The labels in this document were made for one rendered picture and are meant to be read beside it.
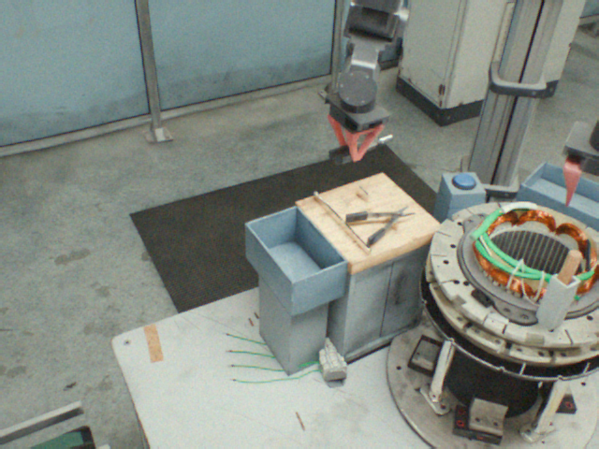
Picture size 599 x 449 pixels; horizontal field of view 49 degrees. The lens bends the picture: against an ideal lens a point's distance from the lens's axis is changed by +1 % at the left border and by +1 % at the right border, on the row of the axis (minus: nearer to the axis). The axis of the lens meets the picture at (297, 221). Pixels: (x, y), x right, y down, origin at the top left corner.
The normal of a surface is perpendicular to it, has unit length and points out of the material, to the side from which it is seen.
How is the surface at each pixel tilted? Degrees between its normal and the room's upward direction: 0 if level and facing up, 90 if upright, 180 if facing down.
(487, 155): 90
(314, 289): 90
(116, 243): 0
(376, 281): 90
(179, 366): 0
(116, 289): 0
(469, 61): 90
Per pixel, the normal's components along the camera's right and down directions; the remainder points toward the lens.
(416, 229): 0.04, -0.76
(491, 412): -0.25, 0.62
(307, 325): 0.50, 0.57
